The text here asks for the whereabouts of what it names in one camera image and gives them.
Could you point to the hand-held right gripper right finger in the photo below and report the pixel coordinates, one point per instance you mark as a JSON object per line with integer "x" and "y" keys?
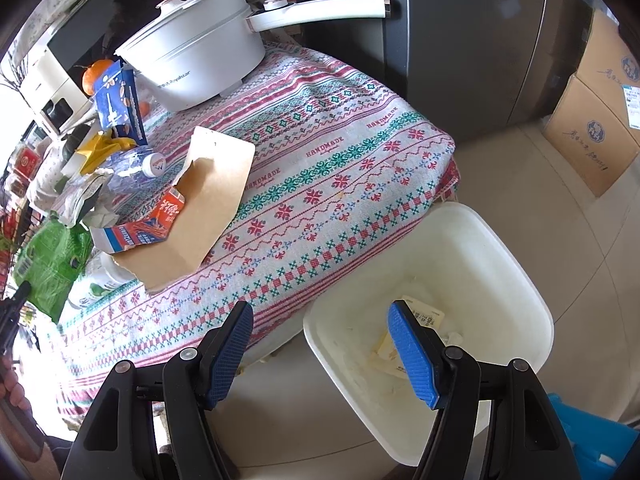
{"x": 415, "y": 355}

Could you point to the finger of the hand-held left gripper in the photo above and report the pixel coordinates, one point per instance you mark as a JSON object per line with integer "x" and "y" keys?
{"x": 12, "y": 310}

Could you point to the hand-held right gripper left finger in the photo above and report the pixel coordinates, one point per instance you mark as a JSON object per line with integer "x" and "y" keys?
{"x": 227, "y": 355}

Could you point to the green snack bag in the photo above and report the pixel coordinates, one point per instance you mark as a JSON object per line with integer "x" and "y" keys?
{"x": 50, "y": 260}

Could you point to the white bottle green label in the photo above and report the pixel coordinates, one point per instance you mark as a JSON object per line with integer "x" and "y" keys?
{"x": 107, "y": 275}

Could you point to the white plastic bin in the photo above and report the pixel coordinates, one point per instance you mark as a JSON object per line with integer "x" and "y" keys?
{"x": 475, "y": 260}

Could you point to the yellow wrapper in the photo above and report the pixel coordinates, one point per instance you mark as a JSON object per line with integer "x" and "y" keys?
{"x": 100, "y": 152}

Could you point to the person's left hand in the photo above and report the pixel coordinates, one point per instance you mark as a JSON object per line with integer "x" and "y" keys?
{"x": 14, "y": 390}

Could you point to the pale yellow labelled packet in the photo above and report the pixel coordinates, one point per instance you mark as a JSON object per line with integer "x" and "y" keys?
{"x": 430, "y": 315}

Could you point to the white jar dark lid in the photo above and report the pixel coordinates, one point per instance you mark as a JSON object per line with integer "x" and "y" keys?
{"x": 75, "y": 162}

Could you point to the crumpled clear plastic bottle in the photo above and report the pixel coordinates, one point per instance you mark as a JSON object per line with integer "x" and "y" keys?
{"x": 135, "y": 170}

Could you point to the patterned knit tablecloth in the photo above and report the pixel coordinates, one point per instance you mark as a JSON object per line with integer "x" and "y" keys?
{"x": 325, "y": 185}

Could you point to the blue plastic container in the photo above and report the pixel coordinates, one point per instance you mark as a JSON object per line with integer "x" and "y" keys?
{"x": 590, "y": 435}

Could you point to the white microwave oven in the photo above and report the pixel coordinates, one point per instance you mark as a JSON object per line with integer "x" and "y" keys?
{"x": 50, "y": 85}

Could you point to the blue printed carton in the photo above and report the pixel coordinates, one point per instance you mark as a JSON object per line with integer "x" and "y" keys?
{"x": 117, "y": 105}

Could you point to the small orange fruit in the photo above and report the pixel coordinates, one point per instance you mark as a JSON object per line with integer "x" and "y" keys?
{"x": 144, "y": 108}

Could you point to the large orange fruit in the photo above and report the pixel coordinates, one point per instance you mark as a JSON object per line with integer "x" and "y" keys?
{"x": 97, "y": 77}

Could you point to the floral cover cloth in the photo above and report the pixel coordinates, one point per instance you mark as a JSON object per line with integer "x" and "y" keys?
{"x": 50, "y": 20}

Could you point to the white electric pot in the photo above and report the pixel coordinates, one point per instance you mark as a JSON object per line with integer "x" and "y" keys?
{"x": 200, "y": 60}

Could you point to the grey refrigerator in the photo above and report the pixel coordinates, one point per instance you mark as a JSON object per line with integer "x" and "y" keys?
{"x": 450, "y": 50}

